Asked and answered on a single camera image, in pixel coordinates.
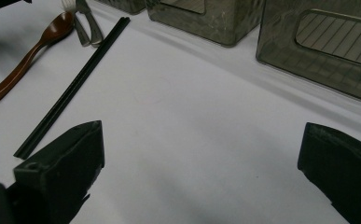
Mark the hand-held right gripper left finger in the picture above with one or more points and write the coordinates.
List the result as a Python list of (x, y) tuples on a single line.
[(66, 168)]

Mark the transparent grey plastic bin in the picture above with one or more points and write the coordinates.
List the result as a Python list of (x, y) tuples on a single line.
[(280, 65), (218, 25), (122, 6)]

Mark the brown wooden spoon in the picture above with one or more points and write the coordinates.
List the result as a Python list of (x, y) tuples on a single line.
[(53, 31)]

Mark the silver metal fork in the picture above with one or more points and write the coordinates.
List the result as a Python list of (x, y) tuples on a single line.
[(81, 34)]

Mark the black chopstick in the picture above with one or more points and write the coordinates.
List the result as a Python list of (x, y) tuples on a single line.
[(70, 85), (75, 89)]

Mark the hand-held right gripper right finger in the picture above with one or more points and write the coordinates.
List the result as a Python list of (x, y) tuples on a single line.
[(343, 168)]

